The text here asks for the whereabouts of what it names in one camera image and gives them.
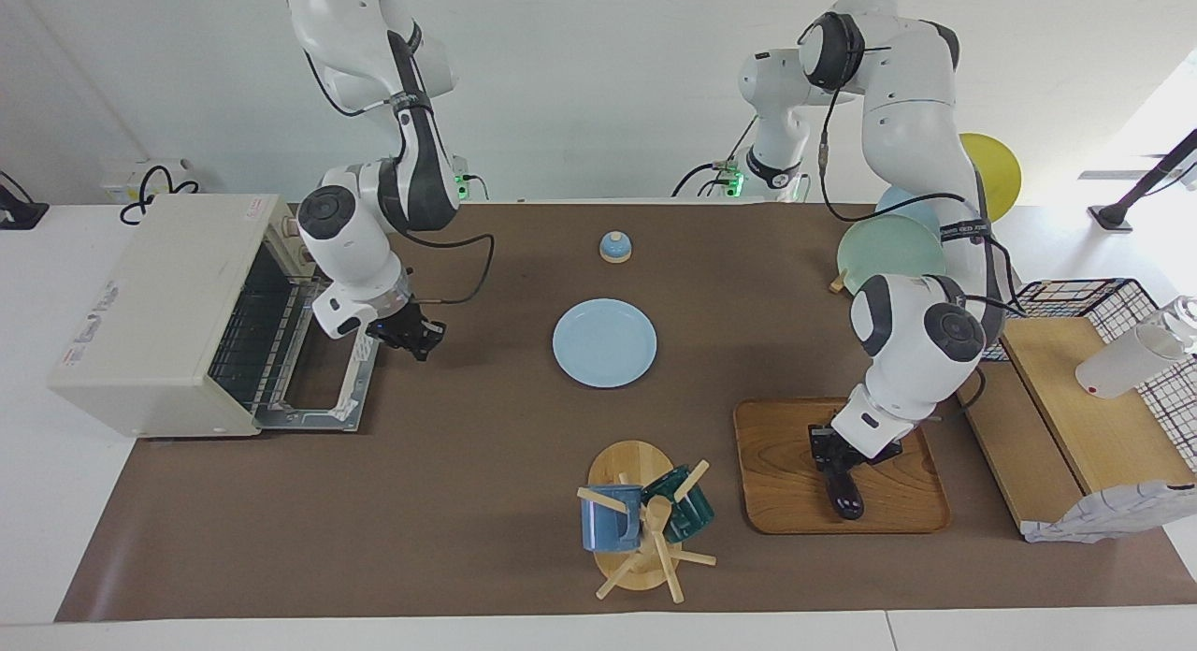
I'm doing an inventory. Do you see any light blue racked plate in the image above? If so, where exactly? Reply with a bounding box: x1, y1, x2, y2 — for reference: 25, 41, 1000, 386
874, 185, 942, 237

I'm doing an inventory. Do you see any wire basket with wooden shelf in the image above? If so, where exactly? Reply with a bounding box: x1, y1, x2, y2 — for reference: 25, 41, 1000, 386
955, 315, 1197, 541

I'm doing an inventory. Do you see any black clamp device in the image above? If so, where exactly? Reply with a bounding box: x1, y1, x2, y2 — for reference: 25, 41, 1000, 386
0, 170, 50, 232

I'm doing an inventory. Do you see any white patterned cloth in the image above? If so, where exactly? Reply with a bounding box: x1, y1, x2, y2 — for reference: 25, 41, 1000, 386
1020, 480, 1197, 545

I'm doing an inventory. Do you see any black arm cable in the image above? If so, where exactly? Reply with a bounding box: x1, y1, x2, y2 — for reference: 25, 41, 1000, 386
304, 29, 496, 307
797, 15, 1026, 317

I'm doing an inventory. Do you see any glass oven door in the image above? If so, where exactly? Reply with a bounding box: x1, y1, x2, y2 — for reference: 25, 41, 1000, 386
250, 275, 382, 435

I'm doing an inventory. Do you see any pale green plate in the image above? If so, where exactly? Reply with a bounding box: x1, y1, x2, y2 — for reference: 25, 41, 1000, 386
835, 212, 948, 298

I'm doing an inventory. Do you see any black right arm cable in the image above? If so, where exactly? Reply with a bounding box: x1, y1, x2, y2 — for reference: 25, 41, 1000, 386
304, 29, 496, 307

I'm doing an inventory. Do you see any white bottle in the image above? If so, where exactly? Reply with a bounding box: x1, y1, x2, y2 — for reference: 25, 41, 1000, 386
1074, 295, 1197, 400

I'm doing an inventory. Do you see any beige toaster oven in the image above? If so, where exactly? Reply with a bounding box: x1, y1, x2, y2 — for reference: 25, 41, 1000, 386
48, 193, 382, 440

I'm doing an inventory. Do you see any white power strip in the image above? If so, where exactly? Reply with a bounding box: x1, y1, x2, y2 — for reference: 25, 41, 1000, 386
100, 157, 194, 207

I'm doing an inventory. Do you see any black wire basket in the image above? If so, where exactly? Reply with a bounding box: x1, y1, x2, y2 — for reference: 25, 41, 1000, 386
981, 277, 1197, 475

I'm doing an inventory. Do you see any blue mug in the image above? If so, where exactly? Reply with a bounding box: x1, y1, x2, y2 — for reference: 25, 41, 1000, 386
580, 484, 645, 554

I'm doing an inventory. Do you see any wooden serving tray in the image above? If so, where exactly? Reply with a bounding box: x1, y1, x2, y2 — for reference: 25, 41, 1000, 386
732, 397, 954, 537

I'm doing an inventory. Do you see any black pole stand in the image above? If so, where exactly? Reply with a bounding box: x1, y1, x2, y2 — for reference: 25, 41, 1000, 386
1087, 126, 1197, 234

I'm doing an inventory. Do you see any black left base cable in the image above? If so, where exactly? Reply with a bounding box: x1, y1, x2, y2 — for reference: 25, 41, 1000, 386
671, 117, 759, 199

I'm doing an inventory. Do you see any brown table mat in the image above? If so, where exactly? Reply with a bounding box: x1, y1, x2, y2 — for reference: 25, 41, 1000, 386
55, 201, 1197, 623

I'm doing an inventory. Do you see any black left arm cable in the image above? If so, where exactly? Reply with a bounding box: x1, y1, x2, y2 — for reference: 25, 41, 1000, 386
797, 15, 1026, 317

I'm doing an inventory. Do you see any dark green mug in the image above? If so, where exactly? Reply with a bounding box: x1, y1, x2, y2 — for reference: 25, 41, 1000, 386
641, 463, 716, 544

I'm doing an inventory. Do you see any wooden mug tree stand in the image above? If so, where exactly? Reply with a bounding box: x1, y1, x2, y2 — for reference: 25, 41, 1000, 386
575, 439, 719, 605

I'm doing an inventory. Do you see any black power strip cable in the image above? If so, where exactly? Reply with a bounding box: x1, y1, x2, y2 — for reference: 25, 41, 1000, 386
119, 165, 200, 227

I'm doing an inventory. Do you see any dark purple eggplant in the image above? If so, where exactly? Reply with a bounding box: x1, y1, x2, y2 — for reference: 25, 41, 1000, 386
823, 464, 867, 522

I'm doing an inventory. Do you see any yellow plate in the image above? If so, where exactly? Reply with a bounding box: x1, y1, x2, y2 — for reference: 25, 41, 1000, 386
959, 132, 1025, 224

